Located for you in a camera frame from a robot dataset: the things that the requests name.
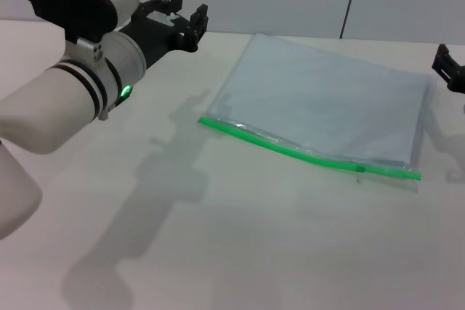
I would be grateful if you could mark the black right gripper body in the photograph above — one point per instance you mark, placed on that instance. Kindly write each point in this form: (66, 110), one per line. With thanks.
(458, 86)

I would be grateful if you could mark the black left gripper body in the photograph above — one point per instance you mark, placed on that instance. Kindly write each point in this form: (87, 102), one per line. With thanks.
(152, 37)

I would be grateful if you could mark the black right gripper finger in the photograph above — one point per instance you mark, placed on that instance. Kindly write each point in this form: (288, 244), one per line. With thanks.
(445, 63)

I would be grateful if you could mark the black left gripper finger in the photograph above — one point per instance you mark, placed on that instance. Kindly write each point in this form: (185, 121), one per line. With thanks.
(177, 0)
(199, 21)

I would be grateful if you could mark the green zip slider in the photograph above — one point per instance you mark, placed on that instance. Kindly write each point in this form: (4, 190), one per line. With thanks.
(360, 169)

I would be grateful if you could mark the translucent green-zip document bag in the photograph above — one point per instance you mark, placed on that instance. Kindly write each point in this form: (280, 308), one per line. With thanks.
(309, 99)

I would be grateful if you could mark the silver connector plug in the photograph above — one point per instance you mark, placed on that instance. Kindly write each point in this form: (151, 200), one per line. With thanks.
(103, 115)

